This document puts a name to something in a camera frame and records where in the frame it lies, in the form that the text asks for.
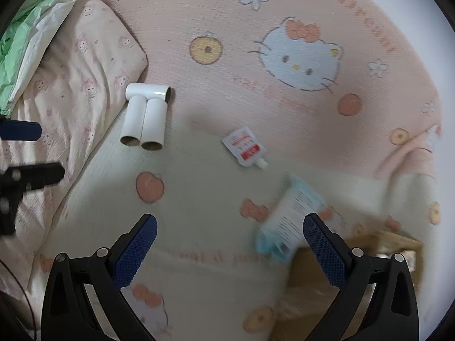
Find white plastic bag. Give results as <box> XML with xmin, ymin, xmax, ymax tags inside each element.
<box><xmin>7</xmin><ymin>0</ymin><xmax>80</xmax><ymax>105</ymax></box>

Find blue wet wipes packet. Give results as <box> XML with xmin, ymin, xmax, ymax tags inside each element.
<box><xmin>255</xmin><ymin>174</ymin><xmax>329</xmax><ymax>261</ymax></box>

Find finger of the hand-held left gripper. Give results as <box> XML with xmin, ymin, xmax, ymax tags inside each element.
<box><xmin>0</xmin><ymin>119</ymin><xmax>42</xmax><ymax>143</ymax></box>
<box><xmin>0</xmin><ymin>163</ymin><xmax>65</xmax><ymax>237</ymax></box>

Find green plastic bag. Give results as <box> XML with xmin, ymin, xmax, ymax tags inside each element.
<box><xmin>0</xmin><ymin>0</ymin><xmax>68</xmax><ymax>114</ymax></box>

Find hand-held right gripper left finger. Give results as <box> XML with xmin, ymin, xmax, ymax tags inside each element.
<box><xmin>41</xmin><ymin>214</ymin><xmax>159</xmax><ymax>341</ymax></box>

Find white pouch red label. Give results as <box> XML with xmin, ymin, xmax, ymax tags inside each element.
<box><xmin>222</xmin><ymin>126</ymin><xmax>269</xmax><ymax>169</ymax></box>

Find pink cat printed mat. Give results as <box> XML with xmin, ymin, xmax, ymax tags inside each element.
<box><xmin>32</xmin><ymin>0</ymin><xmax>445</xmax><ymax>341</ymax></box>

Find brown cardboard box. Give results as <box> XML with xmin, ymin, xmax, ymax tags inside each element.
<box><xmin>277</xmin><ymin>229</ymin><xmax>423</xmax><ymax>341</ymax></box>

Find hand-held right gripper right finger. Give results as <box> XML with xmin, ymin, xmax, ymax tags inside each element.
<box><xmin>302</xmin><ymin>213</ymin><xmax>420</xmax><ymax>341</ymax></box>

